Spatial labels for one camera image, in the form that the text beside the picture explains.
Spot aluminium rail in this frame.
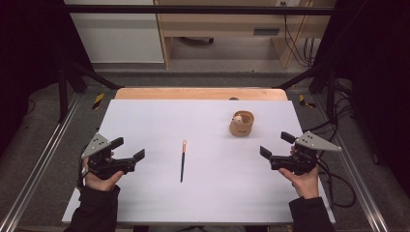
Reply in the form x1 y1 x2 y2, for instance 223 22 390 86
0 92 82 232
312 96 392 232

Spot white cabinet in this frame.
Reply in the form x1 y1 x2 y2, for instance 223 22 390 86
63 0 165 65

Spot person's right hand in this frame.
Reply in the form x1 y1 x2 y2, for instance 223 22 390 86
278 146 321 200

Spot white board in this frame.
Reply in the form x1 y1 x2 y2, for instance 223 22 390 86
61 99 337 225

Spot left hand-held gripper cable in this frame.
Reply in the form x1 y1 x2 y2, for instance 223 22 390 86
76 157 90 190

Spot hand-held gripper cable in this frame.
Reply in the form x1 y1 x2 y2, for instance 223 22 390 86
76 157 90 190
316 150 358 209

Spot person's left hand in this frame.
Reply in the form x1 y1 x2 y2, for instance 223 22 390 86
81 151 126 192

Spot wooden table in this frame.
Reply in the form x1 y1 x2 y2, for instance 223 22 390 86
114 87 289 102

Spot wooden pen holder with figure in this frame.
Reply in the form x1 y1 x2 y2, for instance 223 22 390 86
228 110 255 137

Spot dark curtain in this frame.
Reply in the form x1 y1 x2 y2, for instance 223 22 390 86
0 0 95 159
312 0 410 197

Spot right hand-held gripper cable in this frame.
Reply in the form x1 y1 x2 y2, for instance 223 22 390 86
316 150 358 209

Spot black pen with orange end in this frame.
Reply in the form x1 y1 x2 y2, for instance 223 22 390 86
179 139 189 184

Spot black metal stand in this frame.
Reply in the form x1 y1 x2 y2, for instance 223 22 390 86
276 62 338 123
57 60 126 124

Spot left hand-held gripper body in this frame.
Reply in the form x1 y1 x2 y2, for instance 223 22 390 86
80 132 136 181

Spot yellow and black tape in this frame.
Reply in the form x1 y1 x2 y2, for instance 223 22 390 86
297 93 317 109
91 92 106 111

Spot black horizontal frame bar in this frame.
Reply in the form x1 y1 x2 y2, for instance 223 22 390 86
63 4 336 16

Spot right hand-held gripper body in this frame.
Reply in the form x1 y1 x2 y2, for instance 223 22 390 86
270 130 343 176

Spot hanging black cables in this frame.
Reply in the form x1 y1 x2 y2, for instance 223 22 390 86
279 1 317 69

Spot black floor cables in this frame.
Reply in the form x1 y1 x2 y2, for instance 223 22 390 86
302 78 355 153

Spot light wooden desk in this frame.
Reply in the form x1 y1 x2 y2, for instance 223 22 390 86
154 0 337 70

